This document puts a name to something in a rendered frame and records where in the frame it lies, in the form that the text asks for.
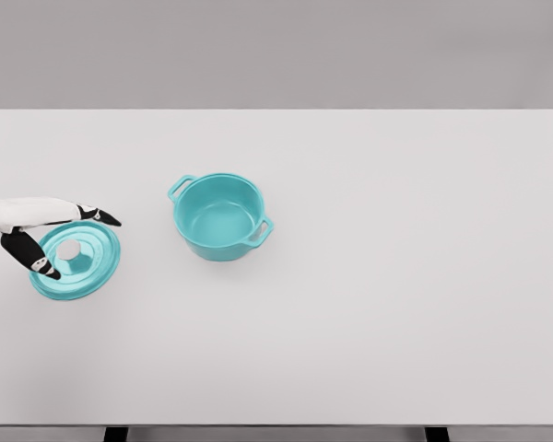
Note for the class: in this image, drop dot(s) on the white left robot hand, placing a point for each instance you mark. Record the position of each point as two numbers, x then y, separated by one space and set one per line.
32 212

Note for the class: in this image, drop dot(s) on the teal pot lid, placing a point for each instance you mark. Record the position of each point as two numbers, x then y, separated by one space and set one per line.
94 258

